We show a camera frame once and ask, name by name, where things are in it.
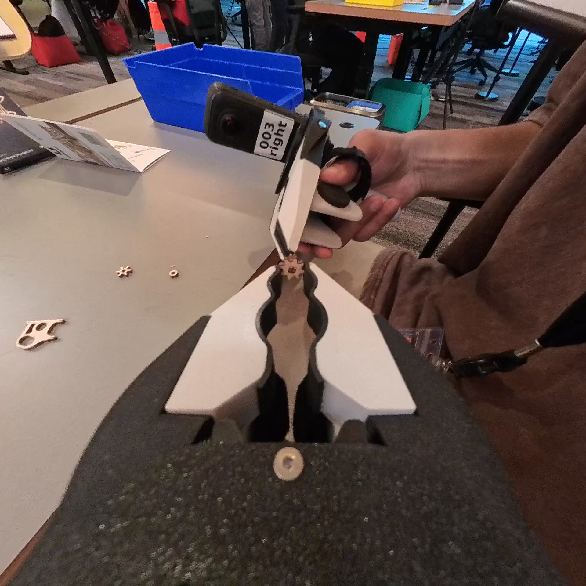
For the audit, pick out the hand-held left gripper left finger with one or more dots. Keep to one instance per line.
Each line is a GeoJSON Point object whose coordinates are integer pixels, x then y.
{"type": "Point", "coordinates": [215, 357]}

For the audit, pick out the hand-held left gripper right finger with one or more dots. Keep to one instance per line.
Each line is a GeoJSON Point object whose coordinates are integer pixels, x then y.
{"type": "Point", "coordinates": [361, 361]}

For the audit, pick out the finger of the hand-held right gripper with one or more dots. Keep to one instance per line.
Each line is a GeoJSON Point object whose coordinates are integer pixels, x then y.
{"type": "Point", "coordinates": [295, 206]}

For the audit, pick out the small wooden gear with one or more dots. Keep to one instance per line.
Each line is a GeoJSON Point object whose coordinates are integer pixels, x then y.
{"type": "Point", "coordinates": [286, 265]}
{"type": "Point", "coordinates": [123, 272]}

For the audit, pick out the person's right forearm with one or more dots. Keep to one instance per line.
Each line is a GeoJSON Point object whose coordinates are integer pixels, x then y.
{"type": "Point", "coordinates": [458, 160]}

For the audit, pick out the grey desk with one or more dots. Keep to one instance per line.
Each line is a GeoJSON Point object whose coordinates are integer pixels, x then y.
{"type": "Point", "coordinates": [114, 206]}

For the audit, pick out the person's right hand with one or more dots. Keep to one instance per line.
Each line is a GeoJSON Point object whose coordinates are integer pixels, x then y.
{"type": "Point", "coordinates": [389, 165]}

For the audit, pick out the blue plastic bin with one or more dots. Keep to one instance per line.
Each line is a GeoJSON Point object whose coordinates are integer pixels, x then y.
{"type": "Point", "coordinates": [183, 87]}

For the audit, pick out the clear badge holder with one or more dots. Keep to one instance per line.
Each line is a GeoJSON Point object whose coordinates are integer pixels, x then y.
{"type": "Point", "coordinates": [425, 341]}

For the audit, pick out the orange traffic cone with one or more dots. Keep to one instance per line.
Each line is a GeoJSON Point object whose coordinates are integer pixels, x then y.
{"type": "Point", "coordinates": [160, 32]}

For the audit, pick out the metal tin box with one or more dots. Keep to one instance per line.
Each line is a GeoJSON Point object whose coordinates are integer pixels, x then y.
{"type": "Point", "coordinates": [361, 107]}

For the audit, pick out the green fabric bin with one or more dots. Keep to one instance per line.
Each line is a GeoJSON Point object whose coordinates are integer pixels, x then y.
{"type": "Point", "coordinates": [398, 105]}

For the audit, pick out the red bag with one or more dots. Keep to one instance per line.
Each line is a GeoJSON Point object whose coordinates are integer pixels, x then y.
{"type": "Point", "coordinates": [114, 39]}
{"type": "Point", "coordinates": [55, 50]}

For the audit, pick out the white folded instruction leaflet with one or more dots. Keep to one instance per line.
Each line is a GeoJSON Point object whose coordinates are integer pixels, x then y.
{"type": "Point", "coordinates": [82, 142]}

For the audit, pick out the flat wooden plate with holes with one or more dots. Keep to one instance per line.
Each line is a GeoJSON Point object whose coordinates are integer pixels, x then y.
{"type": "Point", "coordinates": [52, 326]}

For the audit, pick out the yellow tray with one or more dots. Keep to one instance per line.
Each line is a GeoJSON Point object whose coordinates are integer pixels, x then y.
{"type": "Point", "coordinates": [373, 2]}

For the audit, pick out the wooden background table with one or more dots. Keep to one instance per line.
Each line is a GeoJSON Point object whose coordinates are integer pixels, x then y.
{"type": "Point", "coordinates": [412, 16]}

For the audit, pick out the black booklet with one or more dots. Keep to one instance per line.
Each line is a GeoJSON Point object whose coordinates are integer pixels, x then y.
{"type": "Point", "coordinates": [18, 158]}

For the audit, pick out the pale wooden board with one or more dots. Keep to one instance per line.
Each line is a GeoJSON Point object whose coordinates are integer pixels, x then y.
{"type": "Point", "coordinates": [18, 41]}

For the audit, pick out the black office chair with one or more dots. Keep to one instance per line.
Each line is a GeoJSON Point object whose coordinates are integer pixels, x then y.
{"type": "Point", "coordinates": [485, 27]}

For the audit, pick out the black table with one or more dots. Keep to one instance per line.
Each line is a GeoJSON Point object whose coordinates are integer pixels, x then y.
{"type": "Point", "coordinates": [549, 18]}

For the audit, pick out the black metal frame leg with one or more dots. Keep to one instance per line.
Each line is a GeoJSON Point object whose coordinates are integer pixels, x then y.
{"type": "Point", "coordinates": [435, 233]}

